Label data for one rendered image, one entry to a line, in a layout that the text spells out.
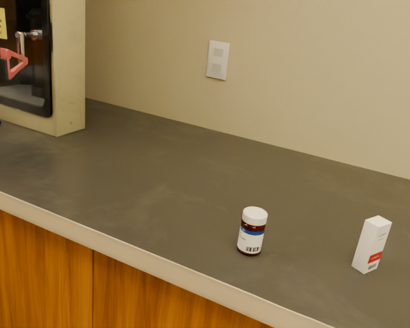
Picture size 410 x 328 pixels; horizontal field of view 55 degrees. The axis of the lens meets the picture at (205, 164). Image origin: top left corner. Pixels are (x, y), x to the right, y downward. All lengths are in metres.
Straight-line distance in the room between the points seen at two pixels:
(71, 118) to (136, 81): 0.38
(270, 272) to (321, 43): 0.74
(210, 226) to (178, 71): 0.75
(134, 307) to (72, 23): 0.72
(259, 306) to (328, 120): 0.74
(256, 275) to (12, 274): 0.58
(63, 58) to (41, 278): 0.55
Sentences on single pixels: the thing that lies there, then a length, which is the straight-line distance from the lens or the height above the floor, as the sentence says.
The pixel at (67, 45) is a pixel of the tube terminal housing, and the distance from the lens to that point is 1.12.
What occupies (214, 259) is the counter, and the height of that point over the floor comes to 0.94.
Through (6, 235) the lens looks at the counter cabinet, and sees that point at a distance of 0.96.
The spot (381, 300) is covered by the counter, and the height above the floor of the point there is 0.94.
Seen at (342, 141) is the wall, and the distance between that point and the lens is 1.24.
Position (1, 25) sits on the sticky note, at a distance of 1.21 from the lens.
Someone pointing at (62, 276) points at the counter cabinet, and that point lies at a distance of 0.88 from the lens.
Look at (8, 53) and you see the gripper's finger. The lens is 0.99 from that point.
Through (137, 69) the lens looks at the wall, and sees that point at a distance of 1.47.
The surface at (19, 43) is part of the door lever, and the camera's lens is 1.09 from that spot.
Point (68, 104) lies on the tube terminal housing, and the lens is 1.15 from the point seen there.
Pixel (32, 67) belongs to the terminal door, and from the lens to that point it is 1.14.
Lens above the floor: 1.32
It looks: 22 degrees down
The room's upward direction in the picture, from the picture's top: 7 degrees clockwise
